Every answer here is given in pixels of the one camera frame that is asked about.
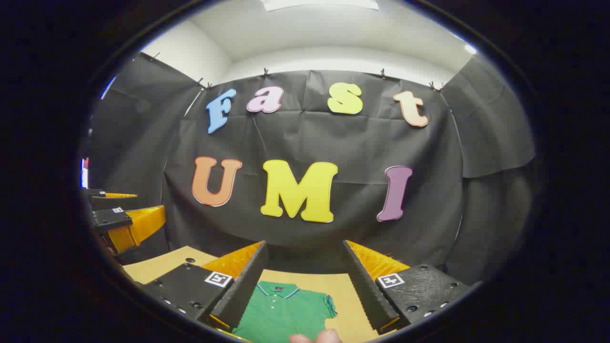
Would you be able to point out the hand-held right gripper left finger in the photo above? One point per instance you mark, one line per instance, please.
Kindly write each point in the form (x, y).
(243, 295)

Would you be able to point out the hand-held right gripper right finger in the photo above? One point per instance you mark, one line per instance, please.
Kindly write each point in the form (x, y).
(369, 295)

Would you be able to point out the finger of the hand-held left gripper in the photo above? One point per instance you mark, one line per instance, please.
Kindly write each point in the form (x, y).
(97, 200)
(110, 219)

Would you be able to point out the green T-shirt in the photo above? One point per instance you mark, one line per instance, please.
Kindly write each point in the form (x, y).
(281, 314)

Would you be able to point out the computer monitor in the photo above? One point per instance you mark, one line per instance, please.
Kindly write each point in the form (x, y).
(85, 176)

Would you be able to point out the black backdrop cloth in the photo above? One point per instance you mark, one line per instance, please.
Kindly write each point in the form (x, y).
(305, 138)

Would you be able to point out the ceiling light panel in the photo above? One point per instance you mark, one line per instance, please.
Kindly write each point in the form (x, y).
(319, 4)

